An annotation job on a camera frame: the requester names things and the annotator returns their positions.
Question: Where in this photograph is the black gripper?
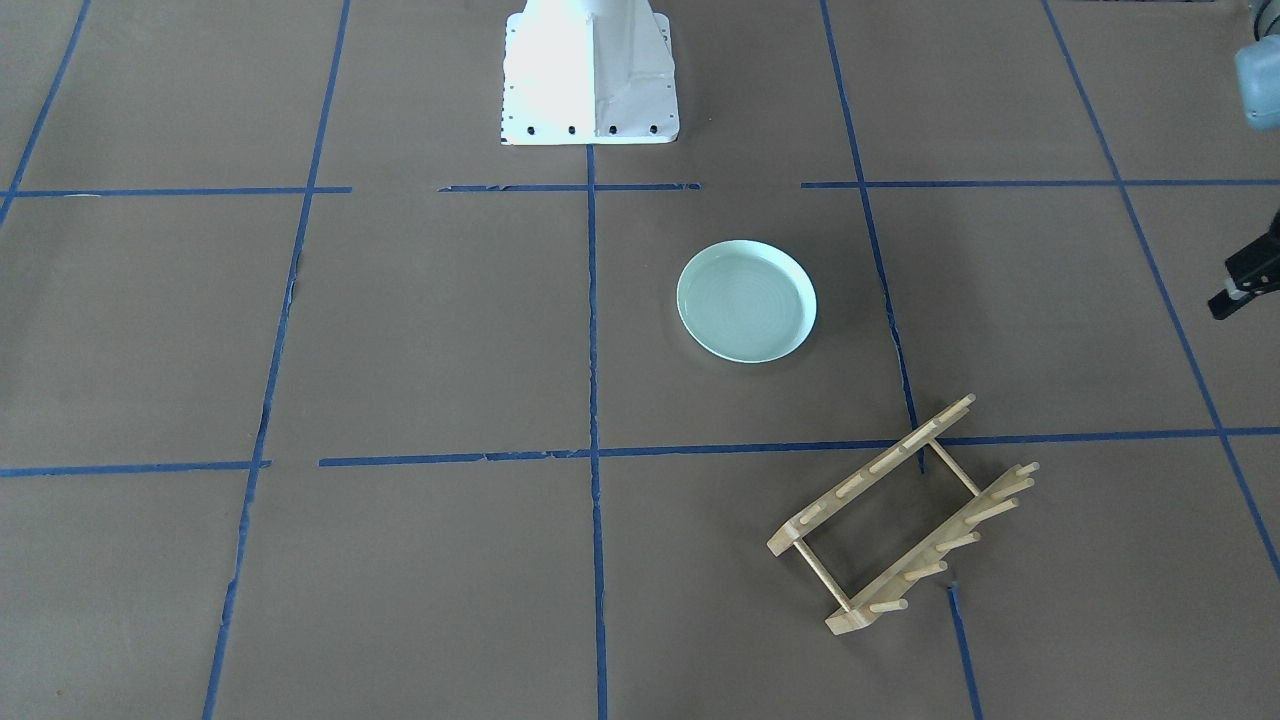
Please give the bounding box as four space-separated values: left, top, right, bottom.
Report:
1207 211 1279 322

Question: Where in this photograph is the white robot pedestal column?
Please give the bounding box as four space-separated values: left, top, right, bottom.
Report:
500 1 681 146

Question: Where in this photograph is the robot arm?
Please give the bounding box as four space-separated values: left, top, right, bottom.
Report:
1207 35 1279 322

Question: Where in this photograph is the light green round plate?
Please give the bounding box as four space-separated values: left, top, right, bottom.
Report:
675 240 818 364

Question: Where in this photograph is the wooden dish rack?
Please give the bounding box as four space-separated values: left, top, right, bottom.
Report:
767 395 1041 635

